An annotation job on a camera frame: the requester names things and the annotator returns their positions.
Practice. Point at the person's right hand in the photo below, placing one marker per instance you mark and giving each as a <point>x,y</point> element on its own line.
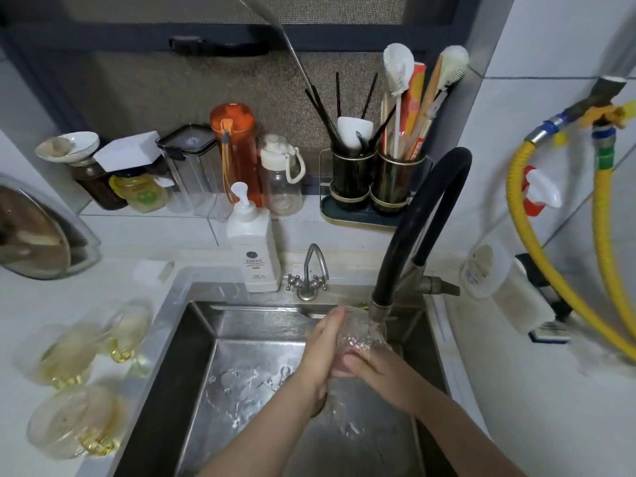
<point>382,375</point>

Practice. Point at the person's left hand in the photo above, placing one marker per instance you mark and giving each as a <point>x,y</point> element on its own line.
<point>315,360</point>

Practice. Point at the person's left fingers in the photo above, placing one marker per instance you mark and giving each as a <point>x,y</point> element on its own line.
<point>334,318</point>

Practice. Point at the person's right fingers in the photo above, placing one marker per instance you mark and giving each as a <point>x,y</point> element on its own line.
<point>350,365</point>

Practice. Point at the clear drinking glass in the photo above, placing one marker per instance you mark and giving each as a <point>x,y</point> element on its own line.
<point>363,330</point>

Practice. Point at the person's left forearm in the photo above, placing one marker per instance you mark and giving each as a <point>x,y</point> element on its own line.
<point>263,437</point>

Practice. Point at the person's right forearm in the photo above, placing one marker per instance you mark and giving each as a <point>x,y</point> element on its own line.
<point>462,437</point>

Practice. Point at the small steel tap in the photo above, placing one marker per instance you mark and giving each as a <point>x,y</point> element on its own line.
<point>307,287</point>

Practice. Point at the white soap pump bottle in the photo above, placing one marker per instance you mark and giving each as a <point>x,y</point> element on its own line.
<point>253,253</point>

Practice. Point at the stainless steel sink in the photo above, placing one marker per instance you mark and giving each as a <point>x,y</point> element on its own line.
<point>248,392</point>

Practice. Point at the green utensil holder tray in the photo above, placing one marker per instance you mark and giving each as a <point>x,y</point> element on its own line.
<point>343,213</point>

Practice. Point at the clear bottle white lid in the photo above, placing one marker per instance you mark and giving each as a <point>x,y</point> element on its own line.
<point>283,188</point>

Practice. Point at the black gold utensil cup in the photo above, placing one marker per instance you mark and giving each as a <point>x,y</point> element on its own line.
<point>397,186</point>
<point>352,176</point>

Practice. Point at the clear plastic measuring cup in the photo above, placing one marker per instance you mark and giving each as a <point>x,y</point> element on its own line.
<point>484,273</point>

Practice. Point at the white blue scrub sponge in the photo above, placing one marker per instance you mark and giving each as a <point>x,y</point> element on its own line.
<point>526,305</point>

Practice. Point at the orange water bottle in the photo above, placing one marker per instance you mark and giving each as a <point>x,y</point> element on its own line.
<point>239,143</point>

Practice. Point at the wooden chopsticks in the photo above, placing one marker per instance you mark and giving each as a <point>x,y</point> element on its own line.
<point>385,119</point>

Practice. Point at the clear container black lid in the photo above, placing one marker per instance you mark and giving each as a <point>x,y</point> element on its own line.
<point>191,168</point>

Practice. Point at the yellow-tinted glass cup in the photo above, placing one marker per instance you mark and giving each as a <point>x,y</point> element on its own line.
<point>74,423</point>
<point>54,353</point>
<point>126,327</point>

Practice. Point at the bunch of black chopsticks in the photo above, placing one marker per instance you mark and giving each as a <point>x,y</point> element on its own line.
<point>338,96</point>

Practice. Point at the yellow jar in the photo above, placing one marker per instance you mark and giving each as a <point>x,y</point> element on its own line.
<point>141,196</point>

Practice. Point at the orange long packet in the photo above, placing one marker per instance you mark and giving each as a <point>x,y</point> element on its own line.
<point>416,94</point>

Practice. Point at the white round dish brush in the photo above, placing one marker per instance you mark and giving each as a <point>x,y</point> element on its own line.
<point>397,62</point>

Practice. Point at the white paper box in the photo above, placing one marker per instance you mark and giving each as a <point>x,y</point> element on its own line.
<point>130,148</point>

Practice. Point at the brown jar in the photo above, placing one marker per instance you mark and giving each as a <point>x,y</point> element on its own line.
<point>94,187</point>

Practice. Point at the white silicone bottle brush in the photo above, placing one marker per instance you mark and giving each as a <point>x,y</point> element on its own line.
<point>453,64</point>

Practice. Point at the white small dish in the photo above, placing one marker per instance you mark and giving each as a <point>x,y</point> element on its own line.
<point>75,141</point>

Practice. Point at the glass pot lid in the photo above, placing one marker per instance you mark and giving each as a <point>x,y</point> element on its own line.
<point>30,233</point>

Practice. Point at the brass gas valve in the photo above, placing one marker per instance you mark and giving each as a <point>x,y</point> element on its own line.
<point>598,106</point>

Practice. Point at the black wall bracket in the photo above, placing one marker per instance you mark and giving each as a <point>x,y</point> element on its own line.
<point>539,272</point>

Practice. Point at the white red wall hook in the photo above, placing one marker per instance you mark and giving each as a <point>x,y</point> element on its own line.
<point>541,193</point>

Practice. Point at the dark window frame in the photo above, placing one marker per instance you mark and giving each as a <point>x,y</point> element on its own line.
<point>348,42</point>

